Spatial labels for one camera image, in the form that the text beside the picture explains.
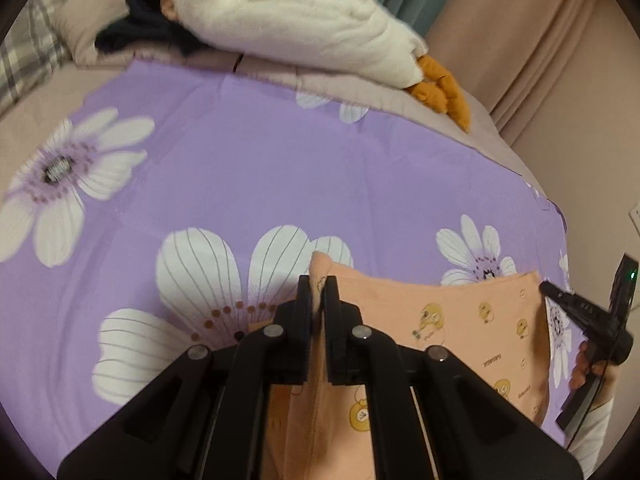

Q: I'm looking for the black dark garment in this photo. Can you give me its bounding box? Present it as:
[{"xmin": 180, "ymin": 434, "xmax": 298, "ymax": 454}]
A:
[{"xmin": 94, "ymin": 0, "xmax": 205, "ymax": 55}]

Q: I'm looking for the beige curtain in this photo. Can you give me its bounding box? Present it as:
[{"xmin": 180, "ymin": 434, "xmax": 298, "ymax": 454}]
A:
[{"xmin": 259, "ymin": 0, "xmax": 640, "ymax": 151}]

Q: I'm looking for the purple floral bed sheet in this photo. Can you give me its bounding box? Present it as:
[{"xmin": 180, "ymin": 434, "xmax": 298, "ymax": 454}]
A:
[{"xmin": 1, "ymin": 62, "xmax": 568, "ymax": 470}]

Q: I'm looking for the person's right hand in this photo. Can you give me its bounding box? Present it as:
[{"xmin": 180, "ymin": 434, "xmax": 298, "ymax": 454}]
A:
[{"xmin": 568, "ymin": 341, "xmax": 620, "ymax": 408}]

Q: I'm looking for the white plush goose toy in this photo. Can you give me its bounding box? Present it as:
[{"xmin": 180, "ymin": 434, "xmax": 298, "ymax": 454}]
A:
[{"xmin": 160, "ymin": 0, "xmax": 471, "ymax": 131}]

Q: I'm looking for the white power strip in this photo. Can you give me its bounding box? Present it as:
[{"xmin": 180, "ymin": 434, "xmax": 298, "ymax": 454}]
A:
[{"xmin": 629, "ymin": 203, "xmax": 640, "ymax": 235}]

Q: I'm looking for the plaid pillow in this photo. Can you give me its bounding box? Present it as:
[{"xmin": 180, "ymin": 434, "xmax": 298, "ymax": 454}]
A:
[{"xmin": 1, "ymin": 0, "xmax": 70, "ymax": 115}]

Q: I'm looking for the beige pillow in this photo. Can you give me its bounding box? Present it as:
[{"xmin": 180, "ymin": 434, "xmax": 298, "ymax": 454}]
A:
[{"xmin": 52, "ymin": 0, "xmax": 151, "ymax": 68}]

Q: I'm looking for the orange patterned baby garment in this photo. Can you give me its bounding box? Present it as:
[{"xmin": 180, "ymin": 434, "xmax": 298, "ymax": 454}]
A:
[{"xmin": 262, "ymin": 250, "xmax": 550, "ymax": 479}]

